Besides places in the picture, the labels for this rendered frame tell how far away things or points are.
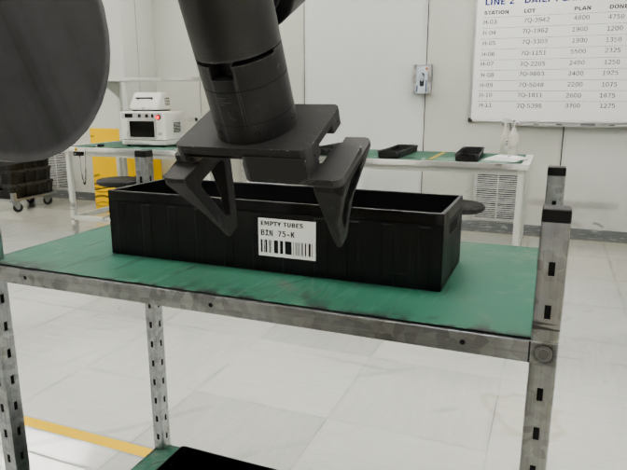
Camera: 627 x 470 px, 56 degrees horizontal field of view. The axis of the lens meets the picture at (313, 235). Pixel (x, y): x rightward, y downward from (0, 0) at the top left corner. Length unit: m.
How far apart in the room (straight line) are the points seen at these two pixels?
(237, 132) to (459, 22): 5.28
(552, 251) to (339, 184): 0.36
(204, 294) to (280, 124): 0.48
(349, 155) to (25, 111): 0.25
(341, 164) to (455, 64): 5.24
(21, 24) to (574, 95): 5.40
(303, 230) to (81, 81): 0.70
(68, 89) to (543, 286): 0.58
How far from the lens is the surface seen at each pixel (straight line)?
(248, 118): 0.39
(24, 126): 0.20
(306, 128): 0.40
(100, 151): 5.33
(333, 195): 0.39
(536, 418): 0.76
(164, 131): 5.22
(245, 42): 0.37
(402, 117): 5.71
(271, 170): 0.39
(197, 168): 0.45
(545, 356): 0.73
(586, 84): 5.53
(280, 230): 0.90
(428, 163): 4.07
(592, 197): 5.62
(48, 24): 0.21
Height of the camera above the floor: 1.22
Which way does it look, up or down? 13 degrees down
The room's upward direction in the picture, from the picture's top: straight up
